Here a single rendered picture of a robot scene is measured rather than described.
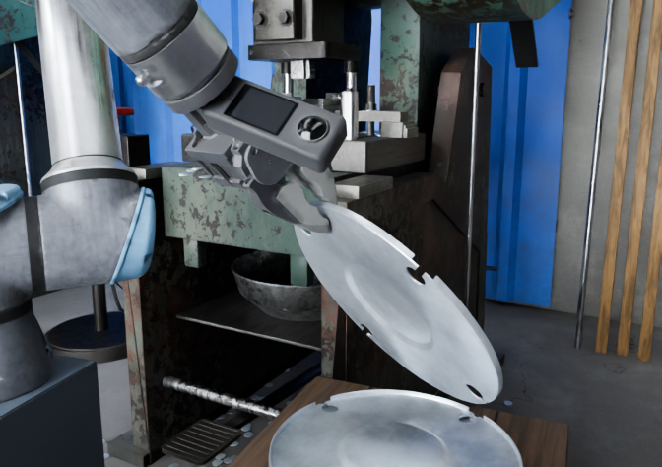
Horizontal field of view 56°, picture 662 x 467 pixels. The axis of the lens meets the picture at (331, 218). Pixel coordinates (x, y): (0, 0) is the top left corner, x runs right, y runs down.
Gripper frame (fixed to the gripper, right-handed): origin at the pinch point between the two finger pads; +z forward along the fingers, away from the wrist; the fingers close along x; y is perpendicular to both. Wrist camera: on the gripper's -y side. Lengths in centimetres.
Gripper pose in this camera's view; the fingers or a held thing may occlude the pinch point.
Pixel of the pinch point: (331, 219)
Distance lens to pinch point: 62.7
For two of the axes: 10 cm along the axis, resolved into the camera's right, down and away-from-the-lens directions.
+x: -5.0, 7.9, -3.5
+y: -7.1, -1.4, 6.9
